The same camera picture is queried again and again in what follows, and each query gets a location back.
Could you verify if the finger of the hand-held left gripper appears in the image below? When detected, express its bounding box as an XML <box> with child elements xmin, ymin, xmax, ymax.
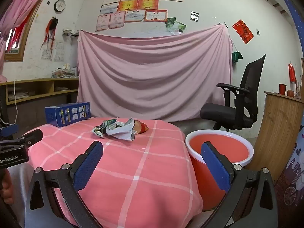
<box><xmin>0</xmin><ymin>129</ymin><xmax>44</xmax><ymax>148</ymax></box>
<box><xmin>0</xmin><ymin>124</ymin><xmax>19</xmax><ymax>137</ymax></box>

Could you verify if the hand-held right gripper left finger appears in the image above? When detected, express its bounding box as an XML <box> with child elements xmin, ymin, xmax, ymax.
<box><xmin>24</xmin><ymin>141</ymin><xmax>104</xmax><ymax>228</ymax></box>

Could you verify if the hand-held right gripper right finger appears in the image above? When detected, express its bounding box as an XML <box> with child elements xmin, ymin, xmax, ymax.
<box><xmin>201</xmin><ymin>141</ymin><xmax>278</xmax><ymax>228</ymax></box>

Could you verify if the red bucket with white rim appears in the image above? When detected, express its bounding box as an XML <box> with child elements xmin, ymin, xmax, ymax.
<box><xmin>185</xmin><ymin>129</ymin><xmax>254</xmax><ymax>211</ymax></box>

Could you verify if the blue cardboard box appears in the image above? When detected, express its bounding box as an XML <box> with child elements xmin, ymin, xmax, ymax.
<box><xmin>45</xmin><ymin>102</ymin><xmax>91</xmax><ymax>127</ymax></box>

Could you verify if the person's left hand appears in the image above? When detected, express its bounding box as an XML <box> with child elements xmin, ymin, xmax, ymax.
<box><xmin>0</xmin><ymin>170</ymin><xmax>15</xmax><ymax>205</ymax></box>

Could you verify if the white cloth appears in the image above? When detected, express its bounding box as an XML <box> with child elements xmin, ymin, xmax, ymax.
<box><xmin>7</xmin><ymin>161</ymin><xmax>32</xmax><ymax>228</ymax></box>

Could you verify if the crumpled grey white wrapper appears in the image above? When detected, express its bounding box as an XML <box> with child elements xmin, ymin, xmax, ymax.
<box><xmin>106</xmin><ymin>117</ymin><xmax>136</xmax><ymax>141</ymax></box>

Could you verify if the black office chair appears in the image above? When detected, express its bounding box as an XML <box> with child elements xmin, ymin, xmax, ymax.
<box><xmin>200</xmin><ymin>55</ymin><xmax>266</xmax><ymax>131</ymax></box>

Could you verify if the wooden shelf desk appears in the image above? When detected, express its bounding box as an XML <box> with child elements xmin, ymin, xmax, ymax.
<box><xmin>0</xmin><ymin>77</ymin><xmax>80</xmax><ymax>106</ymax></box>

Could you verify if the pink checked tablecloth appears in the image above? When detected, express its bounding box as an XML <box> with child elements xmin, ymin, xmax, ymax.
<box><xmin>22</xmin><ymin>117</ymin><xmax>203</xmax><ymax>228</ymax></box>

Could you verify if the red pointed packet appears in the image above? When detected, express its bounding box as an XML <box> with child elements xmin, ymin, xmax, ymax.
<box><xmin>133</xmin><ymin>121</ymin><xmax>150</xmax><ymax>135</ymax></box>

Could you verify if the wooden cabinet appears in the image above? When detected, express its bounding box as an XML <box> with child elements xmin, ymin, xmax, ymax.
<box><xmin>247</xmin><ymin>91</ymin><xmax>304</xmax><ymax>183</ymax></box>

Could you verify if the wooden framed window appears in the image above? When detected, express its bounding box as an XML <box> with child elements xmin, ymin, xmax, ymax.
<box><xmin>3</xmin><ymin>2</ymin><xmax>41</xmax><ymax>63</ymax></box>

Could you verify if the stack of books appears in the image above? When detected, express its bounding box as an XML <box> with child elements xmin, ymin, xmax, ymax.
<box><xmin>51</xmin><ymin>63</ymin><xmax>79</xmax><ymax>78</ymax></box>

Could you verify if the blue cartoon printed curtain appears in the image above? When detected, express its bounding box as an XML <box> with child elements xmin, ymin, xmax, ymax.
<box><xmin>273</xmin><ymin>0</ymin><xmax>304</xmax><ymax>228</ymax></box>

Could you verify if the pink hanging sheet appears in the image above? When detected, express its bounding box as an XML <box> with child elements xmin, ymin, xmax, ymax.
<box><xmin>76</xmin><ymin>24</ymin><xmax>234</xmax><ymax>122</ymax></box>

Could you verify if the red tassel ornament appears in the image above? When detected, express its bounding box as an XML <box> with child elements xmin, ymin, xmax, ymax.
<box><xmin>40</xmin><ymin>17</ymin><xmax>59</xmax><ymax>51</ymax></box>

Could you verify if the green hanging bag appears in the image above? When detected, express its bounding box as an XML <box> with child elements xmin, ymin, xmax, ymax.
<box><xmin>231</xmin><ymin>51</ymin><xmax>243</xmax><ymax>63</ymax></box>

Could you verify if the red hanging ornament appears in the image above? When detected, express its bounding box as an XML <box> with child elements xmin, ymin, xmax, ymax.
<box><xmin>288</xmin><ymin>63</ymin><xmax>296</xmax><ymax>83</ymax></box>

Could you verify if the pink curtain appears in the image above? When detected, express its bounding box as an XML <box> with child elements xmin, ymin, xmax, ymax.
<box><xmin>0</xmin><ymin>0</ymin><xmax>56</xmax><ymax>82</ymax></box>

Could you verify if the green landscape photo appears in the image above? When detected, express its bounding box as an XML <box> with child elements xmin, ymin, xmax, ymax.
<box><xmin>165</xmin><ymin>17</ymin><xmax>177</xmax><ymax>29</ymax></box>
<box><xmin>171</xmin><ymin>21</ymin><xmax>187</xmax><ymax>33</ymax></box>

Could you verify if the white cable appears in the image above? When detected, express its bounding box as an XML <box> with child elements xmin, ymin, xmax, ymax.
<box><xmin>13</xmin><ymin>81</ymin><xmax>19</xmax><ymax>124</ymax></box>

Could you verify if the paper wall calendar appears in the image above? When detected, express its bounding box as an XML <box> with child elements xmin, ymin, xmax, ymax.
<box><xmin>54</xmin><ymin>42</ymin><xmax>65</xmax><ymax>62</ymax></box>
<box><xmin>41</xmin><ymin>41</ymin><xmax>53</xmax><ymax>60</ymax></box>

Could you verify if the metal wall rack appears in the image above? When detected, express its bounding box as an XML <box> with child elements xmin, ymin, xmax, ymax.
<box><xmin>63</xmin><ymin>27</ymin><xmax>80</xmax><ymax>38</ymax></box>

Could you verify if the round wall clock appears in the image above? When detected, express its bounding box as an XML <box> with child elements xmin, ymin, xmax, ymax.
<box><xmin>54</xmin><ymin>0</ymin><xmax>66</xmax><ymax>13</ymax></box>

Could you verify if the red wall poster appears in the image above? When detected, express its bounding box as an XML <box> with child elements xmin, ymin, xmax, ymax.
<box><xmin>232</xmin><ymin>19</ymin><xmax>254</xmax><ymax>44</ymax></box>

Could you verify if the group of wall certificates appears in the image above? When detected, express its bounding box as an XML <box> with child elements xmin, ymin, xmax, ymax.
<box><xmin>95</xmin><ymin>0</ymin><xmax>184</xmax><ymax>32</ymax></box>

